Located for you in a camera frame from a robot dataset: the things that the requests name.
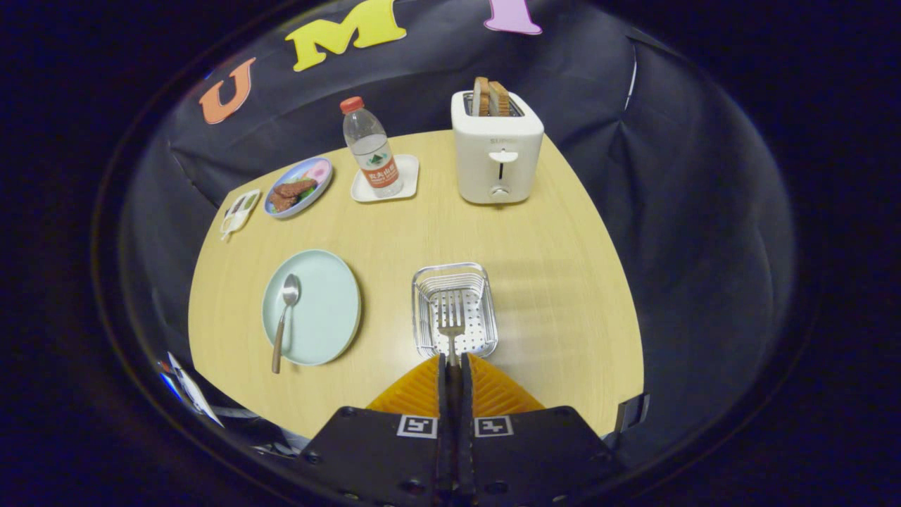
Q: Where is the white divided sauce dish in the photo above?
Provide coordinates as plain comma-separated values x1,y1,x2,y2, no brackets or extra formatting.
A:
220,189,261,242

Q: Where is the blue plate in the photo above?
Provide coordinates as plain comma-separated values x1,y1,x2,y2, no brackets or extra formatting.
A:
264,156,334,220

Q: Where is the white square coaster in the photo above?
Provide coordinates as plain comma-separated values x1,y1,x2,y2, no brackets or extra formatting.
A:
351,154,420,204

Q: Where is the metal wire basket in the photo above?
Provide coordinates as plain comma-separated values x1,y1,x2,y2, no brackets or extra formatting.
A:
411,262,499,360

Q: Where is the pale green plate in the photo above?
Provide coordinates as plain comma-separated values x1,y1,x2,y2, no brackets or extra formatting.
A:
261,249,363,367

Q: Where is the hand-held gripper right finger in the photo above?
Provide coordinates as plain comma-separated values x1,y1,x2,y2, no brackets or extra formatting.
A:
456,354,626,507

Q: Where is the clear water bottle red cap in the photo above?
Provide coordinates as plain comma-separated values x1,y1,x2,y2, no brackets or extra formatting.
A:
340,96,405,198

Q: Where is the metal fork wooden handle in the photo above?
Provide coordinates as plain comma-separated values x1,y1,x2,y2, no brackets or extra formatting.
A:
436,289,467,370

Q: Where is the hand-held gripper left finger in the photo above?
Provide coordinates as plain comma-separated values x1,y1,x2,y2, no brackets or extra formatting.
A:
297,354,455,507

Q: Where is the metal spoon wooden handle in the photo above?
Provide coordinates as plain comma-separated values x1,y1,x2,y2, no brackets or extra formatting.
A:
272,273,302,375

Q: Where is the white toaster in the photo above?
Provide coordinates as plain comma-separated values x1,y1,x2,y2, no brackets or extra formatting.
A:
451,90,545,206

